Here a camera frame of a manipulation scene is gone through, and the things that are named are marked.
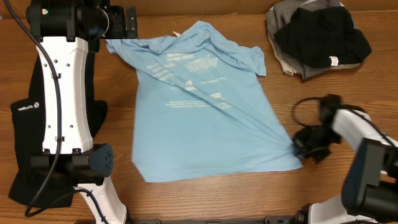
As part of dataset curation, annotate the grey folded garment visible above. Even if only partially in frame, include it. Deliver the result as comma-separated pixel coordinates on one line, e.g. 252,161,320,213
266,0,360,80

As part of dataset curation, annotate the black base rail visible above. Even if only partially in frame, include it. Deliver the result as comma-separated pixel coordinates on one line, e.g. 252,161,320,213
126,216,295,224

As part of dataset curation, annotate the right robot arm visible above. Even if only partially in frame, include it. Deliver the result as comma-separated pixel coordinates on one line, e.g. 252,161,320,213
289,94,397,223

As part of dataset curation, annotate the black garment with white logo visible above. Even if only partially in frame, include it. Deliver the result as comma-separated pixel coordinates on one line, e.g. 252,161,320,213
8,40,108,208

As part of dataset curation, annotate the beige folded garment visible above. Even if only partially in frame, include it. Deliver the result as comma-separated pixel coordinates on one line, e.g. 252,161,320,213
268,35,297,76

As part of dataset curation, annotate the black folded garment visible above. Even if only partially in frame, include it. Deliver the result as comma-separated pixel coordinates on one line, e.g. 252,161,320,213
274,6,372,68

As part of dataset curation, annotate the light blue printed t-shirt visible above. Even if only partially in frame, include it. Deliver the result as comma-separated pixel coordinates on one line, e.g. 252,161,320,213
106,21,302,182

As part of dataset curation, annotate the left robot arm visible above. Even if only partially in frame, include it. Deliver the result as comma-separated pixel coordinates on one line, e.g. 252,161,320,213
26,1,137,223

